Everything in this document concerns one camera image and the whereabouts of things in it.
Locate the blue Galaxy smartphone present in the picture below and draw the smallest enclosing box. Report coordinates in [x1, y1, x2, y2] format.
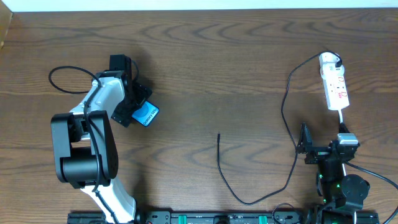
[132, 101, 159, 127]

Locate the black USB charging cable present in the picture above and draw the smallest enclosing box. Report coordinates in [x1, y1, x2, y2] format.
[216, 50, 343, 206]

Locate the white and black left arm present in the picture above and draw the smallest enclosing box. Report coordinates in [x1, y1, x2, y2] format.
[50, 54, 159, 223]

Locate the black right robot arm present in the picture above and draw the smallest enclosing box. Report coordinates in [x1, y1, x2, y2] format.
[297, 123, 370, 212]

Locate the white power strip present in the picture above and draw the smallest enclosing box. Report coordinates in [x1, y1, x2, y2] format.
[323, 76, 349, 111]

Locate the white power strip cord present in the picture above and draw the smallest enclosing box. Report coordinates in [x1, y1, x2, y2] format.
[338, 108, 348, 177]

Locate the white USB wall charger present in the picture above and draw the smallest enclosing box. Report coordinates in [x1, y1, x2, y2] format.
[318, 52, 345, 80]

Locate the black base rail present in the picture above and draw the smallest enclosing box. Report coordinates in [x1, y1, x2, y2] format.
[66, 211, 380, 224]

